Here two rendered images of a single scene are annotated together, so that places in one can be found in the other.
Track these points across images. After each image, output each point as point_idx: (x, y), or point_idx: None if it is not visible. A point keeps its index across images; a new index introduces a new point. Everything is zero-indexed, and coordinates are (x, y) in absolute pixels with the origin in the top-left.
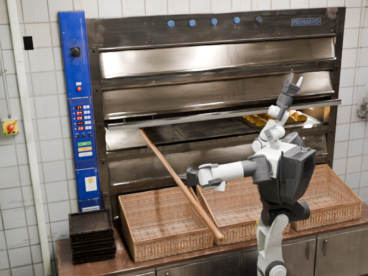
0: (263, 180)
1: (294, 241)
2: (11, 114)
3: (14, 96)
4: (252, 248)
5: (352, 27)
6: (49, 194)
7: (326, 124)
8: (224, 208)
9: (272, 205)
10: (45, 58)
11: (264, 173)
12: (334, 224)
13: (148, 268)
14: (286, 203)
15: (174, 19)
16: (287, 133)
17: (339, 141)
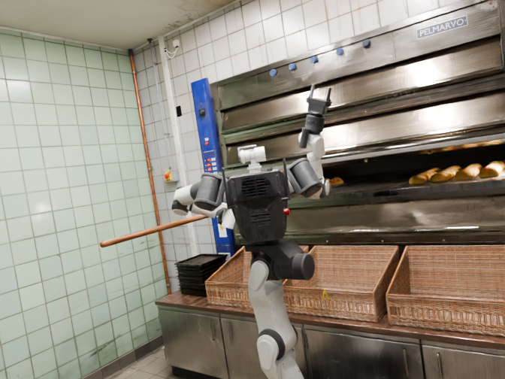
0: (195, 201)
1: (379, 336)
2: (173, 168)
3: (174, 153)
4: (317, 327)
5: None
6: (198, 235)
7: None
8: (344, 281)
9: (248, 246)
10: (188, 122)
11: (201, 194)
12: (463, 333)
13: (212, 310)
14: (263, 247)
15: (276, 68)
16: (436, 191)
17: None
